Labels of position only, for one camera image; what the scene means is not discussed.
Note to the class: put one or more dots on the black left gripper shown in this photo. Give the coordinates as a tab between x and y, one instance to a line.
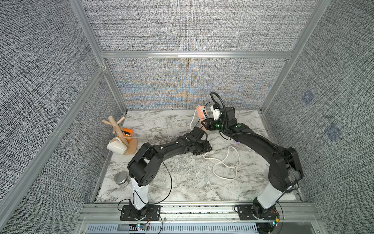
200	140

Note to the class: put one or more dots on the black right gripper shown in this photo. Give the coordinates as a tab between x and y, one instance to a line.
209	123

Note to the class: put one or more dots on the pink power strip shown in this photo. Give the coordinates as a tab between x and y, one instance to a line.
200	112

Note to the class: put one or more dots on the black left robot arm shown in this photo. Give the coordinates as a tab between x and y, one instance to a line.
145	164

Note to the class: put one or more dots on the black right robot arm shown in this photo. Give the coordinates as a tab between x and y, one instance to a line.
285	170

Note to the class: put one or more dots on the wooden mug tree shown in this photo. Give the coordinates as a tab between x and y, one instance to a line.
129	141

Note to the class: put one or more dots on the orange box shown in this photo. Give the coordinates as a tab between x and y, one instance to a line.
127	132

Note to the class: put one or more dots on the cream ceramic mug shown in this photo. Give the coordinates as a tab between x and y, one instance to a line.
117	146

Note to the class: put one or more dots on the metal tin can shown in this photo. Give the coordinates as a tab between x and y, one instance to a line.
121	178

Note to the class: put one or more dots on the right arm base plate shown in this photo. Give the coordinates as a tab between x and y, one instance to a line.
256	212

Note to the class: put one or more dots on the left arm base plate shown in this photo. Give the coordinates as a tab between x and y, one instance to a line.
147	213

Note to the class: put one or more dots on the aluminium front rail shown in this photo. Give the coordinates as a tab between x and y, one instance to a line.
199	212

